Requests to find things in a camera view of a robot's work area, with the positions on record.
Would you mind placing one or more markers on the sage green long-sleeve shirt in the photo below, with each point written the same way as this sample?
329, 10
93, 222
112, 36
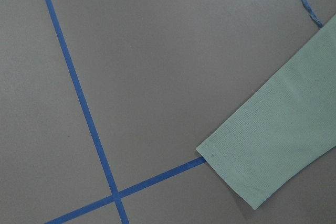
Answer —
283, 127

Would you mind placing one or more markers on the blue tape line crosswise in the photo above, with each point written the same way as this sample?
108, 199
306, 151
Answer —
129, 191

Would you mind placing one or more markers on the blue tape line lengthwise left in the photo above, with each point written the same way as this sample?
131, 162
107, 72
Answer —
89, 120

